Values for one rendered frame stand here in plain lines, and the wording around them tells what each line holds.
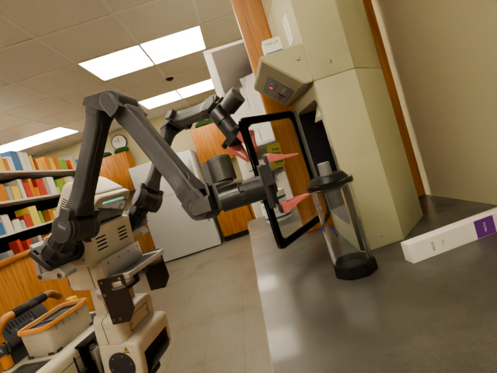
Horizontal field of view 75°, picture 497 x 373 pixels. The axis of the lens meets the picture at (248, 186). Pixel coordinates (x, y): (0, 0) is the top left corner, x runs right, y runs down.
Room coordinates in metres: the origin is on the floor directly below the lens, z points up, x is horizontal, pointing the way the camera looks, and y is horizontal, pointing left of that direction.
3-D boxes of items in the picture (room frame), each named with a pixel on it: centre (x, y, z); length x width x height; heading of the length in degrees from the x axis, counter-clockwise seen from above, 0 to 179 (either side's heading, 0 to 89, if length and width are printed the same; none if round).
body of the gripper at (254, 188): (0.75, -0.01, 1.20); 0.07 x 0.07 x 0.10; 1
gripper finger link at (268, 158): (0.75, -0.09, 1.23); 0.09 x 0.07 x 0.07; 91
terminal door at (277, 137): (1.03, -0.13, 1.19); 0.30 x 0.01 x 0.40; 139
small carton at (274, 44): (0.94, -0.18, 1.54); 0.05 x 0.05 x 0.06; 87
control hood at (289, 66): (1.00, -0.18, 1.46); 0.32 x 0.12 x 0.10; 1
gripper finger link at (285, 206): (0.75, -0.09, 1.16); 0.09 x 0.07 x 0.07; 91
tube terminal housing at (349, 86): (1.00, -0.37, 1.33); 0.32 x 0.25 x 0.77; 1
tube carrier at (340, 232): (0.75, -0.18, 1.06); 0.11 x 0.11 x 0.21
